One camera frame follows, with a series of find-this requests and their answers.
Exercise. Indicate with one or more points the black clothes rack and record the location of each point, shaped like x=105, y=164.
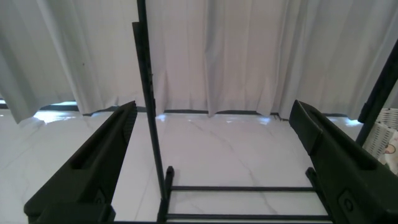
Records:
x=149, y=93

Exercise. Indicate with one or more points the cream printed garment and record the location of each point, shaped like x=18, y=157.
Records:
x=392, y=152

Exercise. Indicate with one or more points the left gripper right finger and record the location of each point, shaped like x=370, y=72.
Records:
x=335, y=180

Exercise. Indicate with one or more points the white laundry basket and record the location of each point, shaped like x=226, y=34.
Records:
x=385, y=119

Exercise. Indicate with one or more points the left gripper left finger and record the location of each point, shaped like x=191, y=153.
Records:
x=77, y=186

